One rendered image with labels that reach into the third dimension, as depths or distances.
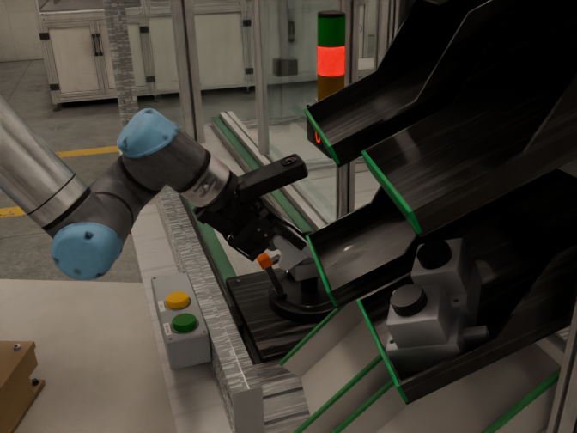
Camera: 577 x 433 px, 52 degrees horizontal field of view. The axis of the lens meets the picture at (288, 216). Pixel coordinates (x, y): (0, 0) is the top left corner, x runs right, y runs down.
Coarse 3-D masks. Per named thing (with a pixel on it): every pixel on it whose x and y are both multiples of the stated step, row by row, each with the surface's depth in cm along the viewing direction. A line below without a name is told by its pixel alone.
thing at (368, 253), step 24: (384, 192) 72; (360, 216) 73; (384, 216) 73; (312, 240) 73; (336, 240) 73; (360, 240) 71; (384, 240) 69; (408, 240) 66; (432, 240) 61; (336, 264) 69; (360, 264) 67; (384, 264) 61; (408, 264) 62; (336, 288) 62; (360, 288) 62
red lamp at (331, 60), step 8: (320, 48) 104; (328, 48) 103; (336, 48) 103; (344, 48) 105; (320, 56) 105; (328, 56) 104; (336, 56) 104; (344, 56) 105; (320, 64) 105; (328, 64) 105; (336, 64) 105; (344, 64) 106; (320, 72) 106; (328, 72) 105; (336, 72) 105
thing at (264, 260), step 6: (258, 258) 97; (264, 258) 96; (270, 258) 98; (276, 258) 97; (264, 264) 96; (270, 264) 96; (270, 270) 97; (270, 276) 98; (276, 282) 99; (276, 288) 99
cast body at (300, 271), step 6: (306, 234) 98; (306, 240) 96; (300, 264) 97; (306, 264) 97; (312, 264) 98; (288, 270) 101; (294, 270) 98; (300, 270) 97; (306, 270) 98; (312, 270) 98; (318, 270) 98; (294, 276) 98; (300, 276) 98; (306, 276) 98; (312, 276) 99; (318, 276) 99
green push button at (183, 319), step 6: (174, 318) 99; (180, 318) 99; (186, 318) 99; (192, 318) 99; (174, 324) 97; (180, 324) 97; (186, 324) 97; (192, 324) 97; (180, 330) 97; (186, 330) 97
